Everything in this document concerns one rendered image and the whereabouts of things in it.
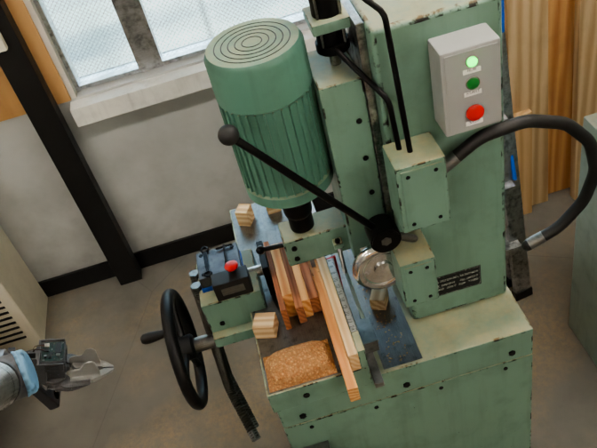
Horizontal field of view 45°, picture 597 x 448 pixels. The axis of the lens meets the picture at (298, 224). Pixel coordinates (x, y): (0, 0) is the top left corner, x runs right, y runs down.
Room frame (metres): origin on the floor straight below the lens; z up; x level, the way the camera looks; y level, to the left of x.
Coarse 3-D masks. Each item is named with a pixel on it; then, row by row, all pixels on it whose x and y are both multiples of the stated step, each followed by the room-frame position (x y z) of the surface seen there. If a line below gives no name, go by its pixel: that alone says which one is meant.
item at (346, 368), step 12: (324, 288) 1.06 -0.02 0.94; (324, 300) 1.02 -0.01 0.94; (324, 312) 0.99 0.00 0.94; (336, 324) 0.95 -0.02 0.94; (336, 336) 0.92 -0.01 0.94; (336, 348) 0.89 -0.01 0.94; (348, 360) 0.86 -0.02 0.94; (348, 372) 0.83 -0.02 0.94; (348, 384) 0.80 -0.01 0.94; (360, 396) 0.79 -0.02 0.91
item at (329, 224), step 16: (336, 208) 1.15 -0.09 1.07; (288, 224) 1.14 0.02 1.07; (320, 224) 1.11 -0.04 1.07; (336, 224) 1.10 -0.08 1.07; (288, 240) 1.09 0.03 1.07; (304, 240) 1.09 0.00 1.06; (320, 240) 1.09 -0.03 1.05; (288, 256) 1.09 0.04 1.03; (304, 256) 1.09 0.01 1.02; (320, 256) 1.09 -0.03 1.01
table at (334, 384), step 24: (264, 216) 1.39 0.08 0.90; (240, 240) 1.33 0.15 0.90; (264, 240) 1.30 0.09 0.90; (264, 288) 1.14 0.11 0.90; (264, 312) 1.07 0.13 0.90; (216, 336) 1.07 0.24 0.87; (240, 336) 1.06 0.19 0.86; (288, 336) 0.99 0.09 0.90; (312, 336) 0.97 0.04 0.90; (336, 360) 0.89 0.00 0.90; (312, 384) 0.86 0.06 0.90; (336, 384) 0.86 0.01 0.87; (360, 384) 0.86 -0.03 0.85; (288, 408) 0.85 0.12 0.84
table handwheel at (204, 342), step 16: (160, 304) 1.14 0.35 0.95; (176, 304) 1.23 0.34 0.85; (176, 320) 1.15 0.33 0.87; (176, 336) 1.05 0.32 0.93; (192, 336) 1.13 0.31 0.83; (208, 336) 1.12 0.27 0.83; (176, 352) 1.02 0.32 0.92; (192, 352) 1.09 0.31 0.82; (176, 368) 1.00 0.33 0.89; (192, 384) 0.99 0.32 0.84; (192, 400) 0.97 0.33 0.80
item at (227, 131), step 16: (224, 128) 0.98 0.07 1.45; (224, 144) 0.97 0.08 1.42; (240, 144) 0.97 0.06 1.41; (272, 160) 0.98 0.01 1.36; (288, 176) 0.98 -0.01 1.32; (320, 192) 0.98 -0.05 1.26; (368, 224) 0.98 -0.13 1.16; (384, 224) 0.98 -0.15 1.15; (384, 240) 0.96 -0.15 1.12; (400, 240) 0.96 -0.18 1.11; (416, 240) 0.98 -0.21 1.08
